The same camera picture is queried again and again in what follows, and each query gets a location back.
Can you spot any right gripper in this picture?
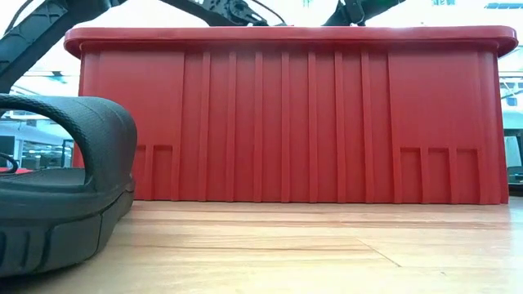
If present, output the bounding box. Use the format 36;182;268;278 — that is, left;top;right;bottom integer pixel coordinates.
324;0;405;27

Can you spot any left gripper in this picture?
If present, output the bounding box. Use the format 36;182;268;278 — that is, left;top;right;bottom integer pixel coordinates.
159;0;270;27

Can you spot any black foam slide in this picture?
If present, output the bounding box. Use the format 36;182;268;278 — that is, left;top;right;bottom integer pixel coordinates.
0;93;138;279

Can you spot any red plastic bin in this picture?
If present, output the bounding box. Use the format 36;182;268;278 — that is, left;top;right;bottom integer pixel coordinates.
64;24;519;205

